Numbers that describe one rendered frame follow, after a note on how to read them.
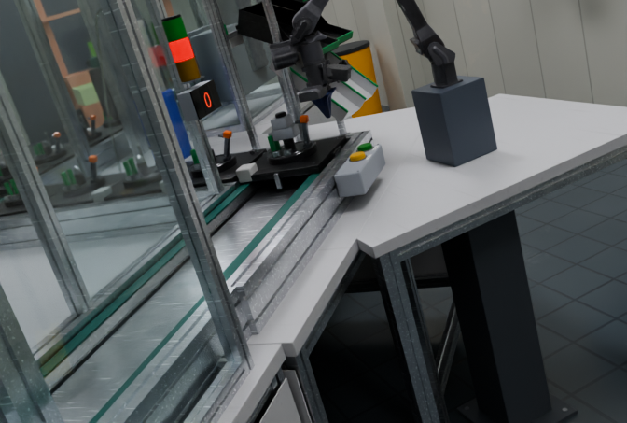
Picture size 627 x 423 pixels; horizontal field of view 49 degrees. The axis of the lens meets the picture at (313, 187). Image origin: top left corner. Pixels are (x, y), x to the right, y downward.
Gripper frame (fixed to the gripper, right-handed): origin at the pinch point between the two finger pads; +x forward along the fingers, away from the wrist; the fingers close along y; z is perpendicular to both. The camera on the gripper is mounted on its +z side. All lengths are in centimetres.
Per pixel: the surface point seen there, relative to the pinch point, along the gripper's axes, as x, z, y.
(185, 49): -24.4, -23.1, -20.4
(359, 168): 13.3, 10.8, -16.5
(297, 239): 16.6, 4.6, -46.8
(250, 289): 15, 5, -70
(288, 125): 3.3, -11.4, -1.2
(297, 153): 10.2, -9.3, -5.4
